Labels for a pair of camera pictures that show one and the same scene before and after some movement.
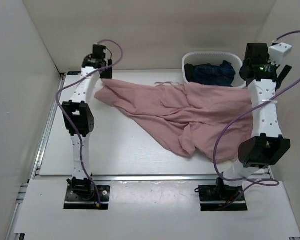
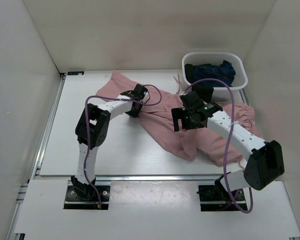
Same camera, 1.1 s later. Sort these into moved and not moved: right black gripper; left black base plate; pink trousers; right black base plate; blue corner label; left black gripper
Moved: pink trousers; left black gripper; right black gripper
Not moved: right black base plate; left black base plate; blue corner label
